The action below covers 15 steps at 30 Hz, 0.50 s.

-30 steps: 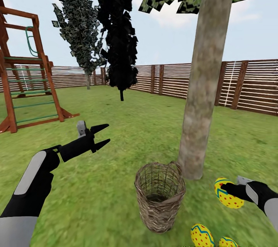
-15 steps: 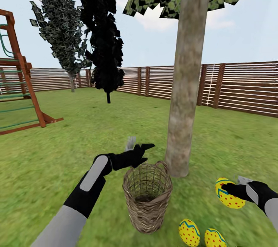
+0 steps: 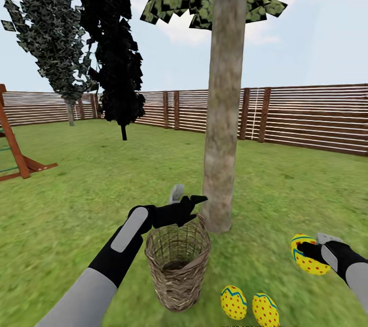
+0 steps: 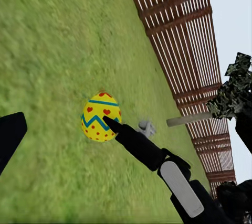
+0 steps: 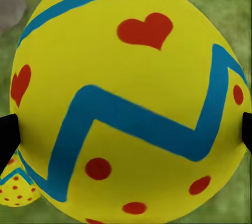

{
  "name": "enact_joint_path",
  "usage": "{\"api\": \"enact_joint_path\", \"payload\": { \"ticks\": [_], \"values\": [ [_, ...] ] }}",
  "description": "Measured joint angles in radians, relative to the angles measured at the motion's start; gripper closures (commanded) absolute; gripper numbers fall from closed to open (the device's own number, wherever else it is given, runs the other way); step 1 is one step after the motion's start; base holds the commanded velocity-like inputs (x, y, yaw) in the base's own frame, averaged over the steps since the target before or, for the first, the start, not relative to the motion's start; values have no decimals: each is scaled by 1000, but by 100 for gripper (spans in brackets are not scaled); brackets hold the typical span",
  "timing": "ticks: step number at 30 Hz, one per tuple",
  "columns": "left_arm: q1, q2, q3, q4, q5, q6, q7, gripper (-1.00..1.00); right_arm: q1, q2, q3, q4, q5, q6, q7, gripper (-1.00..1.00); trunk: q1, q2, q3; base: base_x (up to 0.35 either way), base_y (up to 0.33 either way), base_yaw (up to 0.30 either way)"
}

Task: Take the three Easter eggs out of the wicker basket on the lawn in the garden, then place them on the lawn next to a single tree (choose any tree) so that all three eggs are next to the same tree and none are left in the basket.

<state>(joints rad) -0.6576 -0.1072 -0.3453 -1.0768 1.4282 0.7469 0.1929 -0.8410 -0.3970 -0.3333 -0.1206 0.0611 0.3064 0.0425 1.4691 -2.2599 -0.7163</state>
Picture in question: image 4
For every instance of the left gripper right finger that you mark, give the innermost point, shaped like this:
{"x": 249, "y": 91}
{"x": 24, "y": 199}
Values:
{"x": 244, "y": 128}

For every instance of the easter egg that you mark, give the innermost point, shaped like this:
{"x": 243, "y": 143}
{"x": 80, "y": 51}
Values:
{"x": 92, "y": 122}

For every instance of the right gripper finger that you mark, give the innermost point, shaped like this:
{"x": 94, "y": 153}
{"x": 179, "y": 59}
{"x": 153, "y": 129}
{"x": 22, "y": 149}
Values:
{"x": 114, "y": 125}

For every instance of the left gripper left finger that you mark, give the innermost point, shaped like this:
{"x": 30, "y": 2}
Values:
{"x": 12, "y": 130}

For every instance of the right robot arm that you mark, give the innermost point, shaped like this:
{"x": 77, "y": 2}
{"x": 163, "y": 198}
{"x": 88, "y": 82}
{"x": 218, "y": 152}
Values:
{"x": 191, "y": 200}

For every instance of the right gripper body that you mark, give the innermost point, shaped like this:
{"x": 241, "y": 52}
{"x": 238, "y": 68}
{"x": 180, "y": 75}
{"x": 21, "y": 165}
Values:
{"x": 133, "y": 141}

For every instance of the tree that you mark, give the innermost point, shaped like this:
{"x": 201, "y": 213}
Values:
{"x": 234, "y": 96}
{"x": 235, "y": 200}

